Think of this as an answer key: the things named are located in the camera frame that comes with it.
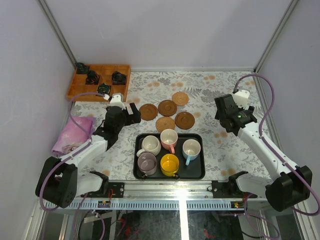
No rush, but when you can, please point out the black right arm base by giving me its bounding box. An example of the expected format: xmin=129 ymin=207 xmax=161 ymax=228
xmin=206 ymin=179 xmax=249 ymax=199

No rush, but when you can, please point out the black green rolled item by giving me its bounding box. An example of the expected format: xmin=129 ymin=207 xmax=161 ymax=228
xmin=97 ymin=83 xmax=111 ymax=95

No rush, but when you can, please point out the black rolled item corner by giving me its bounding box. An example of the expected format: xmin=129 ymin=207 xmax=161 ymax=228
xmin=75 ymin=62 xmax=87 ymax=70

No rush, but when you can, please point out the woven rattan coaster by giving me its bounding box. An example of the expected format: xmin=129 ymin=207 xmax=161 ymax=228
xmin=155 ymin=116 xmax=176 ymax=133
xmin=172 ymin=91 xmax=189 ymax=106

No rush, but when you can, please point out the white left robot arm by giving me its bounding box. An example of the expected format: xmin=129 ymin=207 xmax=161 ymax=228
xmin=35 ymin=102 xmax=141 ymax=208

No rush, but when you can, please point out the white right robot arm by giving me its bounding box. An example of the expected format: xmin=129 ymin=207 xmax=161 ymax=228
xmin=214 ymin=94 xmax=313 ymax=212

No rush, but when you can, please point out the yellow enamel mug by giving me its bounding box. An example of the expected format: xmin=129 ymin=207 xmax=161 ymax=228
xmin=160 ymin=154 xmax=180 ymax=178

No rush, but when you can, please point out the left aluminium frame post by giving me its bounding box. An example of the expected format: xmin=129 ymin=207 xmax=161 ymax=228
xmin=37 ymin=0 xmax=77 ymax=69

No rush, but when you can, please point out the purple princess print cloth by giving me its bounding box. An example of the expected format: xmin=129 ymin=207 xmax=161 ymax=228
xmin=51 ymin=116 xmax=96 ymax=157

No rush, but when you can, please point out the wooden compartment tray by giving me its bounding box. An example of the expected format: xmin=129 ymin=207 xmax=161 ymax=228
xmin=67 ymin=63 xmax=131 ymax=102

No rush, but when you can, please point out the right aluminium frame post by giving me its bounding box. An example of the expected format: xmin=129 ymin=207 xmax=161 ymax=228
xmin=253 ymin=0 xmax=300 ymax=73

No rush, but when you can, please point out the light blue mug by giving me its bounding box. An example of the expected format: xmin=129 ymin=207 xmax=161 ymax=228
xmin=182 ymin=139 xmax=201 ymax=166

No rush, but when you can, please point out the pink mug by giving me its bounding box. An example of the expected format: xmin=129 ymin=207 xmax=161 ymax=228
xmin=160 ymin=129 xmax=178 ymax=154

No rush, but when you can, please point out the cream white mug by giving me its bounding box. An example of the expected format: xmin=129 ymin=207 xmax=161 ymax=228
xmin=136 ymin=135 xmax=162 ymax=157

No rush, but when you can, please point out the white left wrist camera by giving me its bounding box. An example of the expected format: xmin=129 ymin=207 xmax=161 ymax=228
xmin=103 ymin=93 xmax=126 ymax=110

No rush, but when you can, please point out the aluminium frame post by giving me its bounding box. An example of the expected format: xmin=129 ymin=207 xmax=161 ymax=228
xmin=37 ymin=0 xmax=77 ymax=69
xmin=253 ymin=0 xmax=300 ymax=73

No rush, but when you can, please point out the lilac purple mug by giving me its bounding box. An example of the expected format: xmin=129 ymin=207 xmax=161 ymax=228
xmin=137 ymin=152 xmax=158 ymax=178

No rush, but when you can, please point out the dark wooden coaster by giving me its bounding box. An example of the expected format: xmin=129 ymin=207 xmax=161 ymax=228
xmin=139 ymin=103 xmax=158 ymax=121
xmin=174 ymin=111 xmax=195 ymax=130
xmin=158 ymin=100 xmax=178 ymax=117

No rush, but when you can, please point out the black rolled item right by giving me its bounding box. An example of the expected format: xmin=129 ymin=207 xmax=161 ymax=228
xmin=111 ymin=71 xmax=127 ymax=85

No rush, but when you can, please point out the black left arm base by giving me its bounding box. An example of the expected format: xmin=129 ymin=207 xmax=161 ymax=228
xmin=98 ymin=182 xmax=125 ymax=199

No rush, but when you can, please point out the black serving tray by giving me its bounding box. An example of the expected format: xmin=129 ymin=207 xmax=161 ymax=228
xmin=133 ymin=133 xmax=206 ymax=181

